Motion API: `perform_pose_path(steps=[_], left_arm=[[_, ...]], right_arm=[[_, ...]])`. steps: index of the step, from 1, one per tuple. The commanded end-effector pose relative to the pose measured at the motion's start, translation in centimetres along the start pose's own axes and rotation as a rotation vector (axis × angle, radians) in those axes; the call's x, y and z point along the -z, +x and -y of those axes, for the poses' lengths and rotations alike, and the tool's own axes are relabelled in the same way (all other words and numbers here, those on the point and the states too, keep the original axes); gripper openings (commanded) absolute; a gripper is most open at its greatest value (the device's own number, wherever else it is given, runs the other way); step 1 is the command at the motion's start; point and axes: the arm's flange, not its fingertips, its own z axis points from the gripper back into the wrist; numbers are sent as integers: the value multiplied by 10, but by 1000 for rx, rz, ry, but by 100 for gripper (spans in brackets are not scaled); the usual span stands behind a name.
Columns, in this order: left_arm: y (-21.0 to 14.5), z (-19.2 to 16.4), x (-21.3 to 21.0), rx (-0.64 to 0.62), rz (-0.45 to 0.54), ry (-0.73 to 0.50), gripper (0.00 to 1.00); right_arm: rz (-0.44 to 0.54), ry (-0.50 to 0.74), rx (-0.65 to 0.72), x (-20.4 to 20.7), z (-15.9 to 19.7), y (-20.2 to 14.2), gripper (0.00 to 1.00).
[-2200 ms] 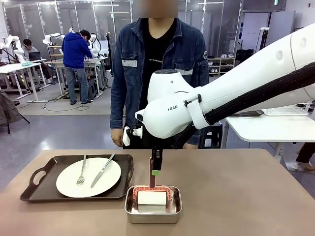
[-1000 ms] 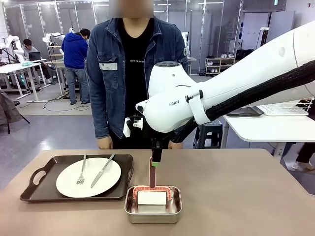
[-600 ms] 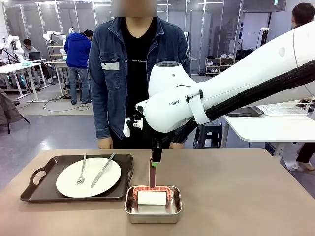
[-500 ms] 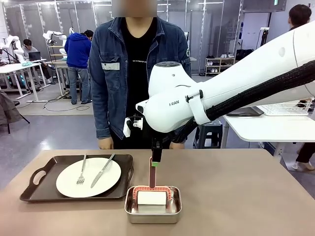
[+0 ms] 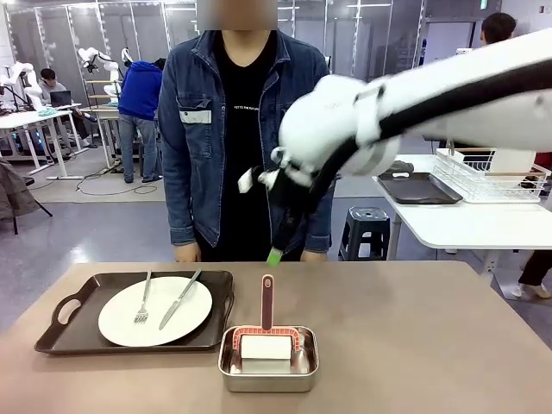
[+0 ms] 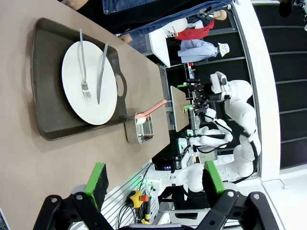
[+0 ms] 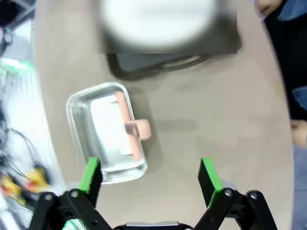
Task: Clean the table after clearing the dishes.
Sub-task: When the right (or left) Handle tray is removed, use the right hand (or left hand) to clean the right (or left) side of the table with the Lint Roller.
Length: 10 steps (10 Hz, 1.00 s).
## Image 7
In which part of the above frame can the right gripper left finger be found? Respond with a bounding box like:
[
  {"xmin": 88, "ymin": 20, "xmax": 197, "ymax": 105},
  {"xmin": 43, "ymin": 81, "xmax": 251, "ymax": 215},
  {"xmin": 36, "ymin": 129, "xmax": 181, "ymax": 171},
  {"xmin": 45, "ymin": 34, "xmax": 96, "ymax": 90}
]
[{"xmin": 28, "ymin": 157, "xmax": 112, "ymax": 230}]

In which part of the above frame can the person's right forearm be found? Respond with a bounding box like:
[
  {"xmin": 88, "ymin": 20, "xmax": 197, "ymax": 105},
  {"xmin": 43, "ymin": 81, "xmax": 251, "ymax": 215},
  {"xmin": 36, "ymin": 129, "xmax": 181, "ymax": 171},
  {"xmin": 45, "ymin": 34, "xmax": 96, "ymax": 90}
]
[{"xmin": 277, "ymin": 0, "xmax": 307, "ymax": 23}]

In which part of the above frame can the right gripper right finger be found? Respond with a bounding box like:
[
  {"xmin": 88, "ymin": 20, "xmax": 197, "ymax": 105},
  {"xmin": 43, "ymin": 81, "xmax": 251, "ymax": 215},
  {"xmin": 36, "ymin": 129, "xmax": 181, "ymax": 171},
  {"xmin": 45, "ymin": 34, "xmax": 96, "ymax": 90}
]
[{"xmin": 194, "ymin": 157, "xmax": 279, "ymax": 230}]

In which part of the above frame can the yellow cable plug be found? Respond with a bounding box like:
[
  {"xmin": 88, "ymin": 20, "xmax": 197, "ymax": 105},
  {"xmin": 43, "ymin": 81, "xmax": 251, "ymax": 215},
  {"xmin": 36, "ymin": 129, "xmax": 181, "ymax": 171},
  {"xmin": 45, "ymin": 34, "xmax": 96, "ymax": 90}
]
[
  {"xmin": 0, "ymin": 176, "xmax": 22, "ymax": 195},
  {"xmin": 24, "ymin": 167, "xmax": 48, "ymax": 190}
]

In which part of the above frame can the steel rectangular container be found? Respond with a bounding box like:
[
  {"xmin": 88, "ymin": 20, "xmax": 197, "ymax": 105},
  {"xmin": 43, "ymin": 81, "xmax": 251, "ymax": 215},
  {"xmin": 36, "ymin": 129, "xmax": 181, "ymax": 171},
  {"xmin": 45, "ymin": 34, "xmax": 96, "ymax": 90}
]
[{"xmin": 66, "ymin": 82, "xmax": 148, "ymax": 185}]

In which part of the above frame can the person's left hand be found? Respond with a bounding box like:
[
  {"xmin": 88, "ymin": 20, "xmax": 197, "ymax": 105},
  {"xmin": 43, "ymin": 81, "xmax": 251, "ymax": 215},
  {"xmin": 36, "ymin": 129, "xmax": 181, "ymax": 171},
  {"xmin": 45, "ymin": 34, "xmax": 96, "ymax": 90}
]
[{"xmin": 291, "ymin": 119, "xmax": 307, "ymax": 147}]

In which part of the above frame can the person's left forearm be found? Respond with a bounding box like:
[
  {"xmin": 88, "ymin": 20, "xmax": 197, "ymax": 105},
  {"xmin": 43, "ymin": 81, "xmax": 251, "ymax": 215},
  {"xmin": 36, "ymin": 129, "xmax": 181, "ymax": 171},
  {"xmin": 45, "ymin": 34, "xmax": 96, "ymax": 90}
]
[{"xmin": 291, "ymin": 86, "xmax": 307, "ymax": 120}]

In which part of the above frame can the thin black cable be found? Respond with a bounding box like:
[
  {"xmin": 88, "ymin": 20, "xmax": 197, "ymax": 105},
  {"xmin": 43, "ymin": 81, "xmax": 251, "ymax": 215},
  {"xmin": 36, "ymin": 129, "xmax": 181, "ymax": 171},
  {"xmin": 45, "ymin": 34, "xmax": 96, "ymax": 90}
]
[{"xmin": 7, "ymin": 128, "xmax": 40, "ymax": 173}]

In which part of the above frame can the person's right hand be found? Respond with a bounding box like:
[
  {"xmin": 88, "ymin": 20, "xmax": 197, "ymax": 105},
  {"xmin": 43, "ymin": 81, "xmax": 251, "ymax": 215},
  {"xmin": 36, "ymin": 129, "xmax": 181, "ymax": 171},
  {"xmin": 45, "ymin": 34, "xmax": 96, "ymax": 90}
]
[{"xmin": 258, "ymin": 0, "xmax": 279, "ymax": 15}]

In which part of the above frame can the person in denim jacket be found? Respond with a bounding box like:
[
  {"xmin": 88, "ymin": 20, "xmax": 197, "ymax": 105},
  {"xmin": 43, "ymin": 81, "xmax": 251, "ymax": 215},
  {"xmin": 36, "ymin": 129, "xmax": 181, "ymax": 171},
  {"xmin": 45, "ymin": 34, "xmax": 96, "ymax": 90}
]
[{"xmin": 262, "ymin": 14, "xmax": 307, "ymax": 125}]

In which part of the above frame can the dark serving tray with handles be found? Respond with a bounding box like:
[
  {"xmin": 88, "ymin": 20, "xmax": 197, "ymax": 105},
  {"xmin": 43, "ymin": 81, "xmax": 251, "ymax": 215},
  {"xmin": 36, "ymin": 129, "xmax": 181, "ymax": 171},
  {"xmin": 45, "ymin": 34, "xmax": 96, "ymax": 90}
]
[{"xmin": 105, "ymin": 0, "xmax": 242, "ymax": 81}]

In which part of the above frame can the white round plate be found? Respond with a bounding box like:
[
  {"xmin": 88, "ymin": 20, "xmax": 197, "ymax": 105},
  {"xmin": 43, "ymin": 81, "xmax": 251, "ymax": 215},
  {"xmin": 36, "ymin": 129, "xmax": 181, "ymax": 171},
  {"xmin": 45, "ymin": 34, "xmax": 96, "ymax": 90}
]
[{"xmin": 99, "ymin": 0, "xmax": 216, "ymax": 48}]

